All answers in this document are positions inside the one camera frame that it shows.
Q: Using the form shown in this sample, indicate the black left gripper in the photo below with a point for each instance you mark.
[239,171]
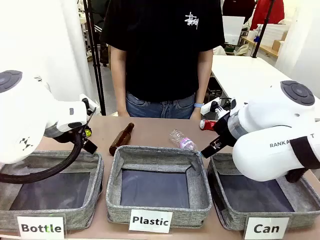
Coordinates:
[70,130]

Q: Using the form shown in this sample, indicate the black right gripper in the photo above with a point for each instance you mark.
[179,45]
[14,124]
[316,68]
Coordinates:
[225,130]

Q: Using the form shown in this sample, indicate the brown glass bottle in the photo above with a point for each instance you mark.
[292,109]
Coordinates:
[120,141]

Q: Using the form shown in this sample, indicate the clear plastic bottle pink label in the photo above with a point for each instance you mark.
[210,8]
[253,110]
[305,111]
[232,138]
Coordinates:
[183,141]

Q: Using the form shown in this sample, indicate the person right forearm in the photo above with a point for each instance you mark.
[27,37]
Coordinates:
[118,80]

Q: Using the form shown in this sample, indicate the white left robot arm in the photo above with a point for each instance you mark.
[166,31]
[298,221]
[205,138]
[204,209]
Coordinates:
[22,107]

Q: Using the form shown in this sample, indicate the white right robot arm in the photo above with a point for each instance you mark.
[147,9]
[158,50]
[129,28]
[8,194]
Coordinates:
[272,132]

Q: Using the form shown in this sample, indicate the person left forearm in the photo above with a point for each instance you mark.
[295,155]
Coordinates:
[203,77]

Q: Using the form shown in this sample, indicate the crushed red soda can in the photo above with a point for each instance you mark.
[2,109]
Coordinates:
[207,124]

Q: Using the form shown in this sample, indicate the grey fabric basket can label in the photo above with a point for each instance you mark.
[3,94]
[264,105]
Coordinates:
[252,195]

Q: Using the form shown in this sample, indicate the grey fabric basket bottle label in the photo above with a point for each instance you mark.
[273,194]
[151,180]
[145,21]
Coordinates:
[50,187]

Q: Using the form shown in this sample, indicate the grey fabric basket plastic label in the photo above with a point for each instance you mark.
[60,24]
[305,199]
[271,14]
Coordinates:
[155,185]

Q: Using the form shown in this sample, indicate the white Can label card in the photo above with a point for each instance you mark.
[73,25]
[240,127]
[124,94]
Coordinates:
[266,228]

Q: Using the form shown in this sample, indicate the person left hand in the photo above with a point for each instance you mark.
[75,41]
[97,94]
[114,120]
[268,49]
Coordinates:
[196,113]

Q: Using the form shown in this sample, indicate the person right hand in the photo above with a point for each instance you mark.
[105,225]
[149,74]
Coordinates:
[123,113]

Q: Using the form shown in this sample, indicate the light blue wristband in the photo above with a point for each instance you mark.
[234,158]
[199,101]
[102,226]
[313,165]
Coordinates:
[198,105]

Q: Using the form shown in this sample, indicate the blue jeans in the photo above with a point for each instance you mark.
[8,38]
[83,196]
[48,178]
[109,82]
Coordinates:
[160,107]

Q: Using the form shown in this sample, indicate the white background table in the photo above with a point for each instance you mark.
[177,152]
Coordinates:
[245,72]

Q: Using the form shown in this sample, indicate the white Plastic label card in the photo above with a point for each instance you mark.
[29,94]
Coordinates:
[150,221]

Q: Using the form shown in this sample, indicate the beige fabric bag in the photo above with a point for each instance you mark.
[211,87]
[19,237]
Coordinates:
[240,50]

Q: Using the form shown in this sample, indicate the white Bottle label card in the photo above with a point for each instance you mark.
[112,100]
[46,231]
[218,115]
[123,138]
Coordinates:
[41,228]

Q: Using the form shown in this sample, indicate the black t-shirt torso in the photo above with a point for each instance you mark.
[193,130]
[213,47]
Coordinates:
[160,50]

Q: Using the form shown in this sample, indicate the white cardboard box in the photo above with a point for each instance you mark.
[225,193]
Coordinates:
[233,30]

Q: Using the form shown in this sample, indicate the brown cardboard box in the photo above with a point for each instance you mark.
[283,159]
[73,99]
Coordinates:
[277,44]

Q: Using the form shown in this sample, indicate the stack of white boxes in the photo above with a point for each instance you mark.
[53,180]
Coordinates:
[272,35]

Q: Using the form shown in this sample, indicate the black light stand pole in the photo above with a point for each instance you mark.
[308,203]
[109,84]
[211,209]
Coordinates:
[262,27]

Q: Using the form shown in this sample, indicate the red hanging garment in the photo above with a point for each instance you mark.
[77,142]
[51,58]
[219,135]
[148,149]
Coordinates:
[275,12]

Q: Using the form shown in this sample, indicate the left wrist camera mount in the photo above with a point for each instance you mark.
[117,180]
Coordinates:
[86,105]

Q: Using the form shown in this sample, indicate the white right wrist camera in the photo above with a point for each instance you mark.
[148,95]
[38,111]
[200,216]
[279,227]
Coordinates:
[208,107]

